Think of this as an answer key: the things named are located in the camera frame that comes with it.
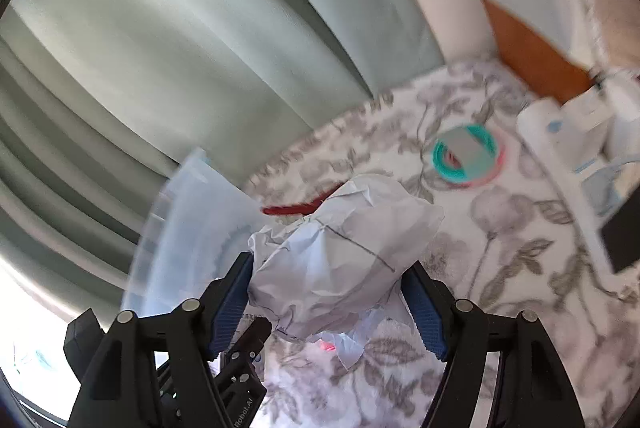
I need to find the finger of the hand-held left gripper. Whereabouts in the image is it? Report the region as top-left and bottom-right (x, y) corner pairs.
(232, 318), (273, 361)
(217, 348), (263, 390)

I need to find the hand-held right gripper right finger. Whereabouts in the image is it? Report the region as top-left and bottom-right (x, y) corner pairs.
(400, 260), (586, 428)

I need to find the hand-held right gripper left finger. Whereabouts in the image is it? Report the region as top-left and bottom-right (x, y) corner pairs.
(67, 252), (256, 428)

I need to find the clear plastic storage bin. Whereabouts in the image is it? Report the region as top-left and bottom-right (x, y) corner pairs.
(120, 147), (266, 359)

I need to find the white paper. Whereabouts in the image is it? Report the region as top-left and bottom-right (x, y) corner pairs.
(247, 173), (446, 371)

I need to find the red hair claw clip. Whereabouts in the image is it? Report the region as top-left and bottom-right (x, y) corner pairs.
(260, 193), (341, 218)

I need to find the teal pink tape ring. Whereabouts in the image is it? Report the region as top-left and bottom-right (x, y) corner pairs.
(431, 123), (503, 189)

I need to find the black power adapter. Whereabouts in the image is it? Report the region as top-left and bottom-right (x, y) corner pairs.
(600, 203), (640, 274)

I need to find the white power strip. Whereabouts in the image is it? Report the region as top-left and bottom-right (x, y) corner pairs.
(515, 73), (640, 279)

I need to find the white charger plug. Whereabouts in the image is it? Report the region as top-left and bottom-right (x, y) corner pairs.
(565, 78), (616, 139)

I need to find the pale green curtain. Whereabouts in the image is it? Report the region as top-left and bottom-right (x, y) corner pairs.
(0, 0), (446, 324)

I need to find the wooden cabinet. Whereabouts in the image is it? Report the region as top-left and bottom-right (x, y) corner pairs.
(480, 0), (598, 104)

